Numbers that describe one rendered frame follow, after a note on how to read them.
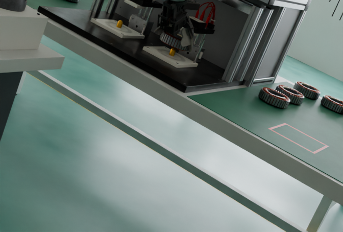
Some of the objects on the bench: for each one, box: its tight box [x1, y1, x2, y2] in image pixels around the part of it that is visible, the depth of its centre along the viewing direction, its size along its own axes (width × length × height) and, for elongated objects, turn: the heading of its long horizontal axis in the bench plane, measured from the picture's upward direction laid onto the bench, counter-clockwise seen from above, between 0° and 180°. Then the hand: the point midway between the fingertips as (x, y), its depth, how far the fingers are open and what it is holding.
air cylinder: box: [178, 42, 206, 62], centre depth 233 cm, size 5×8×6 cm
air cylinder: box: [128, 14, 154, 35], centre depth 243 cm, size 5×8×6 cm
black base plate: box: [37, 6, 244, 93], centre depth 228 cm, size 47×64×2 cm
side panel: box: [243, 7, 307, 87], centre depth 245 cm, size 28×3×32 cm, turn 100°
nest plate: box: [142, 47, 198, 68], centre depth 221 cm, size 15×15×1 cm
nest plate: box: [90, 18, 145, 39], centre depth 231 cm, size 15×15×1 cm
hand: (175, 41), depth 220 cm, fingers closed on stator, 13 cm apart
